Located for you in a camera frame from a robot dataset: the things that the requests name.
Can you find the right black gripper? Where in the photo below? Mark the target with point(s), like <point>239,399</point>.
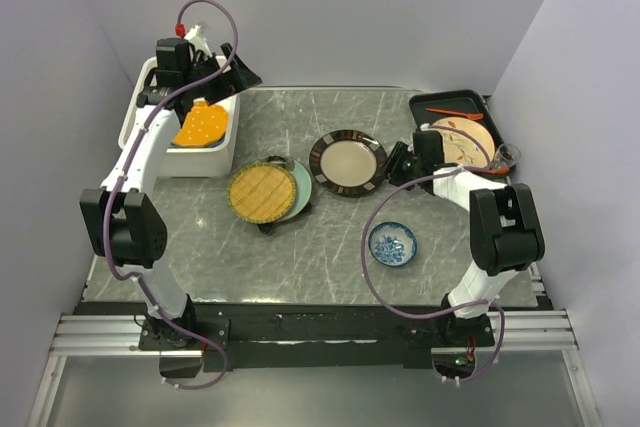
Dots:
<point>400,152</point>

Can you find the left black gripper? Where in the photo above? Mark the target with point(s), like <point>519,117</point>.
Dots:
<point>243,76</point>

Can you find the dark brown patterned plate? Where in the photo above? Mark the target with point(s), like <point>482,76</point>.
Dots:
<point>348,163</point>

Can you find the yellow dotted scalloped plate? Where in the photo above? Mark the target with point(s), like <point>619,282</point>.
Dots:
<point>203,126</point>

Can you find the woven bamboo plate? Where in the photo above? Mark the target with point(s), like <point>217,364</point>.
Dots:
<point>261,193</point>

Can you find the teal dotted scalloped plate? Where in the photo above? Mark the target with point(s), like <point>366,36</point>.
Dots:
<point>215,143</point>

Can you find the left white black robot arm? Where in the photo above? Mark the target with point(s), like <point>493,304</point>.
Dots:
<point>123,225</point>

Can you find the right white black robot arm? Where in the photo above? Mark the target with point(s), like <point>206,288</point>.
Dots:
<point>505,232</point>

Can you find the white plastic bin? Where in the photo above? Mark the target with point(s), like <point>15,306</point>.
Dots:
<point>209,162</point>

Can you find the beige leaf pattern plate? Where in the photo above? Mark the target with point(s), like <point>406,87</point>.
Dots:
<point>465,142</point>

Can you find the blue white porcelain bowl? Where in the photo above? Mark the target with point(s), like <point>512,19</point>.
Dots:
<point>392,244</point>

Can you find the orange plastic knife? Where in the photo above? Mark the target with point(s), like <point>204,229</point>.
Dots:
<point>470,116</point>

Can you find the black rectangular tray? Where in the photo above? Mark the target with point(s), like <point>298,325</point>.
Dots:
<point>465,100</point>

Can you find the clear plastic cup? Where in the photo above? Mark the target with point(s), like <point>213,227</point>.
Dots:
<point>506,156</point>

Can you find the pale green plate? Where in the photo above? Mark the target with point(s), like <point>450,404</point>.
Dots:
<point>303,182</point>

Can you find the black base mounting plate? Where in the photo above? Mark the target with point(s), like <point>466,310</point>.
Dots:
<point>254,336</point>

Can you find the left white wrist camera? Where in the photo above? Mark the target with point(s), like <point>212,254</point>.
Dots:
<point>195,36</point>

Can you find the aluminium rail frame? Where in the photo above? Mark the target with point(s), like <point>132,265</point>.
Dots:
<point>120,336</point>

